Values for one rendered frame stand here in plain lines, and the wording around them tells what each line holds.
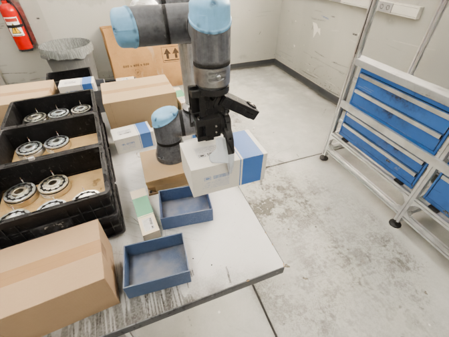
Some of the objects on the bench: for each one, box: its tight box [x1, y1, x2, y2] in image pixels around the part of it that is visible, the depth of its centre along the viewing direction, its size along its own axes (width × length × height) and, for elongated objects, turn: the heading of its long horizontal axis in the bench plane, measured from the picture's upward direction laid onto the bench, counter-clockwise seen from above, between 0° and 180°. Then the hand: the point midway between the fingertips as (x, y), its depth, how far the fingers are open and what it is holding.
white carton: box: [110, 121, 156, 155], centre depth 140 cm, size 20×12×9 cm, turn 117°
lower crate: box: [98, 167, 126, 239], centre depth 98 cm, size 40×30×12 cm
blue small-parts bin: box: [158, 186, 213, 230], centre depth 104 cm, size 20×15×7 cm
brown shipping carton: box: [0, 219, 120, 337], centre depth 76 cm, size 30×22×16 cm
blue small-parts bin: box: [123, 233, 192, 299], centre depth 85 cm, size 20×15×7 cm
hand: (222, 156), depth 68 cm, fingers closed on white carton, 13 cm apart
